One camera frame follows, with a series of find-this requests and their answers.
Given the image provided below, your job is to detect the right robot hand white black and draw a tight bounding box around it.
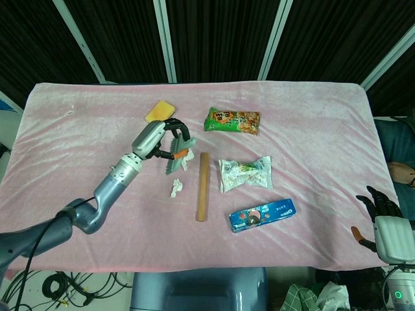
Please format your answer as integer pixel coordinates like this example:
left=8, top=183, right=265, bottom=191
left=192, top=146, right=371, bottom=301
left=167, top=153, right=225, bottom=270
left=351, top=185, right=413, bottom=264

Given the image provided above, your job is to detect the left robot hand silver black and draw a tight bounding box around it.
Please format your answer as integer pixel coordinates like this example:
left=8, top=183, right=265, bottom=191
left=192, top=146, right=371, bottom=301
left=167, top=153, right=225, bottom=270
left=131, top=118, right=192, bottom=161

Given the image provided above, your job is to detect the green cleaning brush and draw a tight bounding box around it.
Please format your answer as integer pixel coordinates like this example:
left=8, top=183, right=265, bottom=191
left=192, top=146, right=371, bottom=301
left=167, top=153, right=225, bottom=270
left=164, top=135, right=198, bottom=176

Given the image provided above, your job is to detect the yellow sponge with green pad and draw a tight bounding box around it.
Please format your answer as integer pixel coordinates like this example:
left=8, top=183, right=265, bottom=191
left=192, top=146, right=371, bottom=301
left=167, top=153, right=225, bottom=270
left=144, top=100, right=176, bottom=124

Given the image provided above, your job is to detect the crumpled white tissue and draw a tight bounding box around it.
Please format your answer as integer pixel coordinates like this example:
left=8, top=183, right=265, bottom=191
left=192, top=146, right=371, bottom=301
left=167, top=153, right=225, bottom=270
left=169, top=178, right=185, bottom=199
left=179, top=150, right=196, bottom=172

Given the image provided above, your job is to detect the wooden rolling pin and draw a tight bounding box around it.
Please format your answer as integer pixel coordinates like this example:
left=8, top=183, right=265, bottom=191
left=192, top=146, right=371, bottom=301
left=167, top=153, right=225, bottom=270
left=195, top=152, right=210, bottom=223

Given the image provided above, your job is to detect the green snack bag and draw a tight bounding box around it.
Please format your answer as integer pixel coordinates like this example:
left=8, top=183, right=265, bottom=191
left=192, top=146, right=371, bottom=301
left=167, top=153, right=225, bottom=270
left=203, top=107, right=261, bottom=137

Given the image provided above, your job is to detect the seated bystander in jeans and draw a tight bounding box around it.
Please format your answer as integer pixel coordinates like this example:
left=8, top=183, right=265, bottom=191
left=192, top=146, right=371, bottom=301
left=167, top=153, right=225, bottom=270
left=372, top=115, right=415, bottom=223

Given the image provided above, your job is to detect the white crumpled bag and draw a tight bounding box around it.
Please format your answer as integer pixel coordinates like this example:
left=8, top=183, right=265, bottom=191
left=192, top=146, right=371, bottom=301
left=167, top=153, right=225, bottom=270
left=316, top=281, right=351, bottom=311

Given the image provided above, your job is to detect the crumpled silver snack bag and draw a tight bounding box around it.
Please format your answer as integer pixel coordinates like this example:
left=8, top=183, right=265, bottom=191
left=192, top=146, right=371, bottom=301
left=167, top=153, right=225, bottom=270
left=217, top=155, right=274, bottom=194

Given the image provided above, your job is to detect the green plaid cloth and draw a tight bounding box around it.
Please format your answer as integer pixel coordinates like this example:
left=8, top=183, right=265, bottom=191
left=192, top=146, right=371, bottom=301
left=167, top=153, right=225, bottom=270
left=284, top=282, right=322, bottom=311

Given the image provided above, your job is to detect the pink velvet tablecloth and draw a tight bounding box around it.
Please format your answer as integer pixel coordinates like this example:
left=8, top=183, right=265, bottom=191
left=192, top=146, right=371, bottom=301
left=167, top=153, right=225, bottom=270
left=0, top=82, right=400, bottom=273

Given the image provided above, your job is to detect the blue Oreo box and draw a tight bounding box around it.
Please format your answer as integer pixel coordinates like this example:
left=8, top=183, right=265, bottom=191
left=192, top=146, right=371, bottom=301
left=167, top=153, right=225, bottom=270
left=228, top=198, right=298, bottom=234

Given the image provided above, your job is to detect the blue robot torso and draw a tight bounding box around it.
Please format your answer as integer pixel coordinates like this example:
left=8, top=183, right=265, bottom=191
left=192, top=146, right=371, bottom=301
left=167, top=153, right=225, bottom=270
left=130, top=266, right=269, bottom=311

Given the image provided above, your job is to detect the white frame post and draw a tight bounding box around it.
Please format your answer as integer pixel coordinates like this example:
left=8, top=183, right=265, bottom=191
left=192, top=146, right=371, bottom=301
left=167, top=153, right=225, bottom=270
left=360, top=18, right=415, bottom=91
left=257, top=0, right=294, bottom=81
left=53, top=0, right=107, bottom=84
left=153, top=0, right=178, bottom=84

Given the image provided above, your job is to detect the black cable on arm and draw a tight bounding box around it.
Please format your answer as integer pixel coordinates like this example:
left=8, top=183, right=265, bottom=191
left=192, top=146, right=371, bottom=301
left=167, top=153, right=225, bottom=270
left=12, top=196, right=100, bottom=311

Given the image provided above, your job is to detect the black coiled floor cable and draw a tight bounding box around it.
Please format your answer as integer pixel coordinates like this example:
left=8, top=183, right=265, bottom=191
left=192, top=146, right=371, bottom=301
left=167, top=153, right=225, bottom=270
left=43, top=273, right=71, bottom=301

